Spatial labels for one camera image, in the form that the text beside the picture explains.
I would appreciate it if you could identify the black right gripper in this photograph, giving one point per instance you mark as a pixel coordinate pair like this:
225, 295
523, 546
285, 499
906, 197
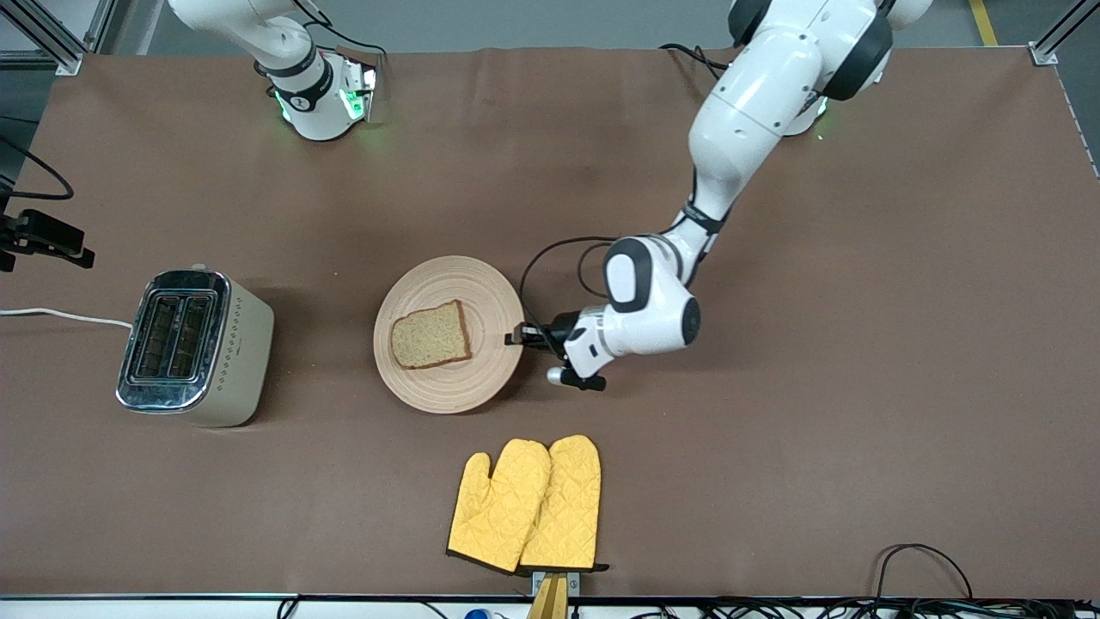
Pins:
4, 229

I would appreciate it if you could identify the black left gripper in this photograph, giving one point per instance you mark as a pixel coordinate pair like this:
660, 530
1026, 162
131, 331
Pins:
559, 330

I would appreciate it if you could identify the round wooden plate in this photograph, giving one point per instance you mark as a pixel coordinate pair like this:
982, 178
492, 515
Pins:
481, 378

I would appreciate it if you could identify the brown toast slice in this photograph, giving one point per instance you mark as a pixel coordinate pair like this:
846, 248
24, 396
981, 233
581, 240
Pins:
430, 337

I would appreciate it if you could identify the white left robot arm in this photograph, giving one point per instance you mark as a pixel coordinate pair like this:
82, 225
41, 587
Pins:
748, 94

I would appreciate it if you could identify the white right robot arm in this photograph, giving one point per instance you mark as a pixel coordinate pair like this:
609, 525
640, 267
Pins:
314, 94

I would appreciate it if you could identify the yellow quilted oven mitt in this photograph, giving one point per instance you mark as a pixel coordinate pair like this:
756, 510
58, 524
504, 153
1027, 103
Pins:
567, 507
494, 507

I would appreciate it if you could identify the beige chrome toaster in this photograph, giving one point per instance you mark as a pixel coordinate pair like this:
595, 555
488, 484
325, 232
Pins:
241, 352

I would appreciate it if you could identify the brown table cover mat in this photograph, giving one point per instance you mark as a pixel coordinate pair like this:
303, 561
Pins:
859, 344

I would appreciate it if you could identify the aluminium frame profile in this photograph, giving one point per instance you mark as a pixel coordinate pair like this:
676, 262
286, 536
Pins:
1061, 34
56, 43

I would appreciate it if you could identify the small metal bracket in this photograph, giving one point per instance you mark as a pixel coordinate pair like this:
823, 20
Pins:
574, 583

